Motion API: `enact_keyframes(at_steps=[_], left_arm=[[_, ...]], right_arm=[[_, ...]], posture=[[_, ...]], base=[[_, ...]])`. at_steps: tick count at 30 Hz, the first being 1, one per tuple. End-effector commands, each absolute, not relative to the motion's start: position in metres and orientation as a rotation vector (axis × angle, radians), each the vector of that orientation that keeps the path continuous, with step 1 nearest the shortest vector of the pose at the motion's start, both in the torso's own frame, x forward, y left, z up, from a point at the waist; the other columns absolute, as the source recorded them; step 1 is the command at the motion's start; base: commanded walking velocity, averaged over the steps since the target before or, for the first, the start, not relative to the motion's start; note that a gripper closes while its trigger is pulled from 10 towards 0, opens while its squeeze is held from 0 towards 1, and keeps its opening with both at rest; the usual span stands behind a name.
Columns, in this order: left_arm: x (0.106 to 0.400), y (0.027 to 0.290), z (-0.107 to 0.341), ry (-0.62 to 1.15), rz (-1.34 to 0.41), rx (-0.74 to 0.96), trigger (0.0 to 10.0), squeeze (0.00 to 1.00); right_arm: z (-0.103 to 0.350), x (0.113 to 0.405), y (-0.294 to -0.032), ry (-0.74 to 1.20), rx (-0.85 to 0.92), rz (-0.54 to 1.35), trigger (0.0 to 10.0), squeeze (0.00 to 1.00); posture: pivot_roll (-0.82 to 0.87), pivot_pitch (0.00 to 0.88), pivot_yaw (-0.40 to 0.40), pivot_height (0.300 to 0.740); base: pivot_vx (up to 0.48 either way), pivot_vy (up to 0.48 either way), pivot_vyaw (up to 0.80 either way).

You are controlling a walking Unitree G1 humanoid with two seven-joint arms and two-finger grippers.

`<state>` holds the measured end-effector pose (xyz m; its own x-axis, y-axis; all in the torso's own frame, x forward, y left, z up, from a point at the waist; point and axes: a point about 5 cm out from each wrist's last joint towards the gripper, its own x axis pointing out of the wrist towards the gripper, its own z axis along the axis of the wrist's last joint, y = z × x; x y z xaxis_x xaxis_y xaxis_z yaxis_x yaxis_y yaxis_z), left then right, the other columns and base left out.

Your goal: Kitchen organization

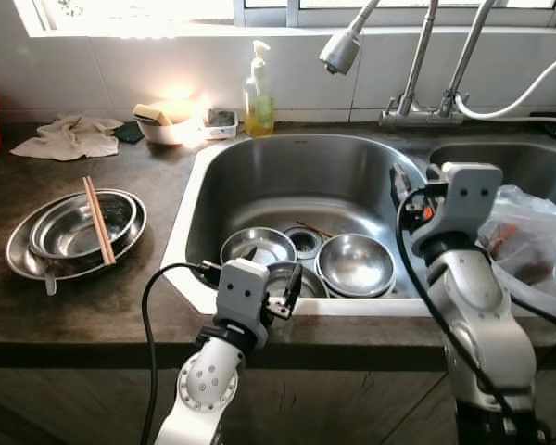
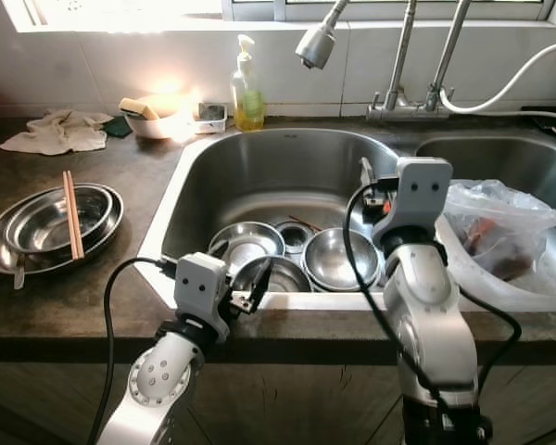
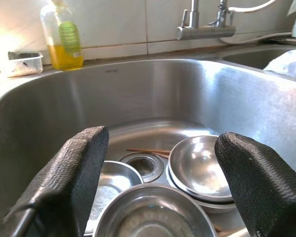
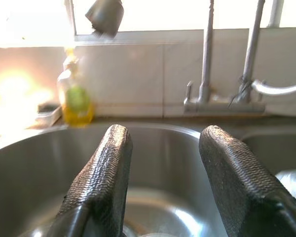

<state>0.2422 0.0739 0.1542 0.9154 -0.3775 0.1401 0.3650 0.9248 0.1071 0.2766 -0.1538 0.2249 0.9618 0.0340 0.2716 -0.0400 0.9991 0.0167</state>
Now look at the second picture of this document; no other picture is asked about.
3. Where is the shallow steel dish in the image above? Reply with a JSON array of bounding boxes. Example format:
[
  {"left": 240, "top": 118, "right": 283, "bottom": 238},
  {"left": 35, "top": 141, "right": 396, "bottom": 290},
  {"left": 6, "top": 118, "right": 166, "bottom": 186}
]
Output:
[{"left": 5, "top": 185, "right": 115, "bottom": 253}]

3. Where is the steel bowl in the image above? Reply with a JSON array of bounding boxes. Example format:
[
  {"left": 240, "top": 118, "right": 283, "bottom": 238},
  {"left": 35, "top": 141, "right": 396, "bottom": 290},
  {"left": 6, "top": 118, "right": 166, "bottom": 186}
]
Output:
[
  {"left": 208, "top": 221, "right": 285, "bottom": 270},
  {"left": 303, "top": 227, "right": 381, "bottom": 293},
  {"left": 227, "top": 255, "right": 311, "bottom": 293}
]

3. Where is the steel sink drain strainer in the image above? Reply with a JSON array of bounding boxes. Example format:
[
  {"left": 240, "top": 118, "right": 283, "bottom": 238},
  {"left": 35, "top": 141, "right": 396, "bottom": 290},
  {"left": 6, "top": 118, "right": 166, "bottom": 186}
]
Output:
[{"left": 273, "top": 221, "right": 313, "bottom": 254}]

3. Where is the steel twin pipe faucet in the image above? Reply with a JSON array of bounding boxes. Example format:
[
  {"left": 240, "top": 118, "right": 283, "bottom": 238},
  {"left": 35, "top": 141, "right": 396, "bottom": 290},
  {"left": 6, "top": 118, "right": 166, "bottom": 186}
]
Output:
[{"left": 366, "top": 0, "right": 474, "bottom": 121}]

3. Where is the thin dark stick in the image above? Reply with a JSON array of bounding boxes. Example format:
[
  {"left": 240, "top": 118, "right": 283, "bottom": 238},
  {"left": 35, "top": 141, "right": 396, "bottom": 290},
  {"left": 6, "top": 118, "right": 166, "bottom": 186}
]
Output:
[{"left": 287, "top": 215, "right": 321, "bottom": 232}]

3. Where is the stainless steel double sink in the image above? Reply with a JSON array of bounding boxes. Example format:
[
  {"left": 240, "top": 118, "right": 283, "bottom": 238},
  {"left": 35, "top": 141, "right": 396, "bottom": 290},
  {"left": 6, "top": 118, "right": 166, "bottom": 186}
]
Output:
[{"left": 137, "top": 127, "right": 556, "bottom": 312}]

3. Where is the clear plastic bag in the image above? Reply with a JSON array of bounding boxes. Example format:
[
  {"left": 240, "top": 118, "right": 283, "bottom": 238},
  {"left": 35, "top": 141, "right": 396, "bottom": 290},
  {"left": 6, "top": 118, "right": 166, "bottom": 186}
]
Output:
[{"left": 445, "top": 179, "right": 556, "bottom": 284}]

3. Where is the wooden base cabinet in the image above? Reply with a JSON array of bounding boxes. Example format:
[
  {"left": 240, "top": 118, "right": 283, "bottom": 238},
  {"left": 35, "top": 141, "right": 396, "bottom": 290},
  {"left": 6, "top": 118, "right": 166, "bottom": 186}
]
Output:
[{"left": 0, "top": 362, "right": 556, "bottom": 445}]

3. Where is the steel spray head faucet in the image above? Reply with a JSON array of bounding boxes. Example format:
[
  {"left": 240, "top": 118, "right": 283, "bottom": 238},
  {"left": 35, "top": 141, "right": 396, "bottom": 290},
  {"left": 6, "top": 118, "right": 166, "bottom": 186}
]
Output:
[{"left": 295, "top": 0, "right": 353, "bottom": 70}]

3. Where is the yellow dish soap pump bottle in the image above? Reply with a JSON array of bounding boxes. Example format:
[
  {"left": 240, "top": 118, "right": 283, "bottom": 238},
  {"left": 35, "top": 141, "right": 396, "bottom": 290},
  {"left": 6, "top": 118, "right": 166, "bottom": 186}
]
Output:
[{"left": 230, "top": 34, "right": 265, "bottom": 132}]

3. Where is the white plastic tub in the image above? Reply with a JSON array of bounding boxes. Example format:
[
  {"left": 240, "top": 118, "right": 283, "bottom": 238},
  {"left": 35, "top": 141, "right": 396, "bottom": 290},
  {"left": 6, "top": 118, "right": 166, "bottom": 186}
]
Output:
[{"left": 445, "top": 218, "right": 556, "bottom": 313}]

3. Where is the small white scrubber tray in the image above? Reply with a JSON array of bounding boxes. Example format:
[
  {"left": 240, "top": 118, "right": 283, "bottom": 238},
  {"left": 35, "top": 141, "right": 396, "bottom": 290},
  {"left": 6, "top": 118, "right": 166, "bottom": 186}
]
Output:
[{"left": 193, "top": 102, "right": 228, "bottom": 134}]

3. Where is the oval steel plate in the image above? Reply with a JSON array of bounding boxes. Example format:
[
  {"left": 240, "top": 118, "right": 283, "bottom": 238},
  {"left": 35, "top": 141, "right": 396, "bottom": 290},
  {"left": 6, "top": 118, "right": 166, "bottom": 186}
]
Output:
[{"left": 0, "top": 184, "right": 124, "bottom": 274}]

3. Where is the white bowl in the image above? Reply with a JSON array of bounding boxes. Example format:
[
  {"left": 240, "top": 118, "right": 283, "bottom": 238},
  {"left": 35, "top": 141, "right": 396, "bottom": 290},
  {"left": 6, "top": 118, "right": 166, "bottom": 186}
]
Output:
[{"left": 125, "top": 93, "right": 194, "bottom": 140}]

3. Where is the steel spoon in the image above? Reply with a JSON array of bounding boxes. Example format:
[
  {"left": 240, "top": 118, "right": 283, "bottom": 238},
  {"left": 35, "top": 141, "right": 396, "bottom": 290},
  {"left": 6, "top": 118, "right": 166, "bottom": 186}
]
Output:
[{"left": 14, "top": 255, "right": 29, "bottom": 290}]

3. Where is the green scouring pad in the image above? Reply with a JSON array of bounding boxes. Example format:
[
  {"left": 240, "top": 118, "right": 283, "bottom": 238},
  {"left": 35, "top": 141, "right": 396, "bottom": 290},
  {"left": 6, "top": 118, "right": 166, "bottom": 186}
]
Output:
[{"left": 102, "top": 115, "right": 133, "bottom": 138}]

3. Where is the yellow sponge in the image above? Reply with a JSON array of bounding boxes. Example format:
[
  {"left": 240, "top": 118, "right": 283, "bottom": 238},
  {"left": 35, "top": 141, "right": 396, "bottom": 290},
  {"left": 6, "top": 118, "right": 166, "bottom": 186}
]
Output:
[{"left": 119, "top": 97, "right": 158, "bottom": 121}]

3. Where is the crumpled white cloth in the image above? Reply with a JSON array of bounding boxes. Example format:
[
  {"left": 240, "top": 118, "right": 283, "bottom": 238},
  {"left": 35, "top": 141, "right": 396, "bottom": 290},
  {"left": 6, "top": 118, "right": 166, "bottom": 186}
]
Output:
[{"left": 0, "top": 109, "right": 114, "bottom": 156}]

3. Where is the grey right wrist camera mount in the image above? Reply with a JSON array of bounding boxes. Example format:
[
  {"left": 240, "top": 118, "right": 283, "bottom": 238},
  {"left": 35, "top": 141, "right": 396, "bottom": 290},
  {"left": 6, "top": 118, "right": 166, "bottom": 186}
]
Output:
[{"left": 371, "top": 158, "right": 453, "bottom": 247}]

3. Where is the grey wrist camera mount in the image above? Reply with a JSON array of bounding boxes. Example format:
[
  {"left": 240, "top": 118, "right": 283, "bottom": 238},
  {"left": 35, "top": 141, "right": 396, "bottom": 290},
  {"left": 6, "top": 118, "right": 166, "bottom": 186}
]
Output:
[
  {"left": 174, "top": 252, "right": 233, "bottom": 344},
  {"left": 371, "top": 158, "right": 453, "bottom": 247}
]

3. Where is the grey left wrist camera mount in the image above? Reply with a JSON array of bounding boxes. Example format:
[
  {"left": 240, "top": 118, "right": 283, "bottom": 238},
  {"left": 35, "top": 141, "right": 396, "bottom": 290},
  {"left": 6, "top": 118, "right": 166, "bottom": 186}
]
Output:
[{"left": 174, "top": 252, "right": 233, "bottom": 344}]

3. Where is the white hose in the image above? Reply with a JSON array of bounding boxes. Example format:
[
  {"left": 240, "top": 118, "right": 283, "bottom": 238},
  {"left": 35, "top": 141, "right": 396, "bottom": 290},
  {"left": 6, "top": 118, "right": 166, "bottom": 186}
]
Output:
[{"left": 440, "top": 39, "right": 556, "bottom": 117}]

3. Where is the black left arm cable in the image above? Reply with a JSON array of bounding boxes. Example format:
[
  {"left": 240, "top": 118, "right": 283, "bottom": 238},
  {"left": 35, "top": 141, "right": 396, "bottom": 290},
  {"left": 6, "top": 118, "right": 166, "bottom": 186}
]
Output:
[{"left": 85, "top": 257, "right": 182, "bottom": 445}]

